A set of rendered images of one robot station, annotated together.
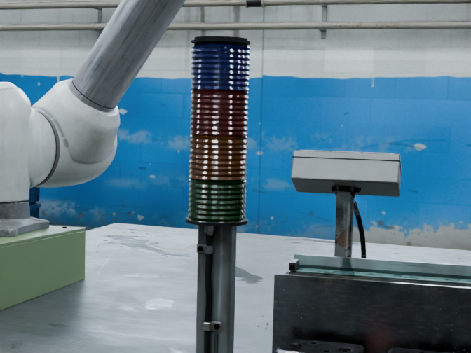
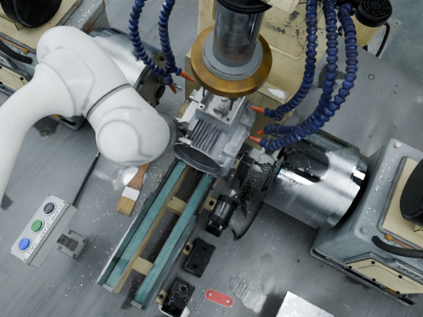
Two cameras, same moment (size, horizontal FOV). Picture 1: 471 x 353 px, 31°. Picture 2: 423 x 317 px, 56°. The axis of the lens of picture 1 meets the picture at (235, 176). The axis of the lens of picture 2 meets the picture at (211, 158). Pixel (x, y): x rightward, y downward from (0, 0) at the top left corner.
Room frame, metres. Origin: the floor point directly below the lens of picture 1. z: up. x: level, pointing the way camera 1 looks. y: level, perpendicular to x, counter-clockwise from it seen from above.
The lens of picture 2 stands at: (1.00, -0.10, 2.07)
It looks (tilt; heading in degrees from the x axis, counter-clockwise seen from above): 70 degrees down; 274
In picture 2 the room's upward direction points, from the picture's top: 11 degrees clockwise
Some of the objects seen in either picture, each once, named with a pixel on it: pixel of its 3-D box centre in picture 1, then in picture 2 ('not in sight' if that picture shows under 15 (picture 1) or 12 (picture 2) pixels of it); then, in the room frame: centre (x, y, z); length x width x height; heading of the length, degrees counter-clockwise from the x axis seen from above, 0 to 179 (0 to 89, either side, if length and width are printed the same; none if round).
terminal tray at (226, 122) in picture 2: not in sight; (221, 104); (1.04, -0.61, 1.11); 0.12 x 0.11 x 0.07; 77
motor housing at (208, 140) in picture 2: not in sight; (212, 131); (1.05, -0.57, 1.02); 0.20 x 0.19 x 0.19; 77
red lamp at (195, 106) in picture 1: (219, 113); not in sight; (0.88, 0.02, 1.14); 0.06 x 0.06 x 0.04
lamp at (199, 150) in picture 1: (218, 156); not in sight; (0.88, 0.02, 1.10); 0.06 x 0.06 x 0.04
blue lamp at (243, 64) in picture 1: (220, 68); not in sight; (0.88, 0.02, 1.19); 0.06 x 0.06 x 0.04
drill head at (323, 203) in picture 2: not in sight; (320, 180); (0.73, -0.50, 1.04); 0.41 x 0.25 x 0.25; 167
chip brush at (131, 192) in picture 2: not in sight; (135, 185); (1.25, -0.41, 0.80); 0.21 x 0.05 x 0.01; 83
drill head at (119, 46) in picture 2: not in sight; (107, 72); (1.39, -0.66, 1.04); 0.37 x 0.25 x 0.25; 167
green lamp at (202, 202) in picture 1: (217, 199); not in sight; (0.88, 0.02, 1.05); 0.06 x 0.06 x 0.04
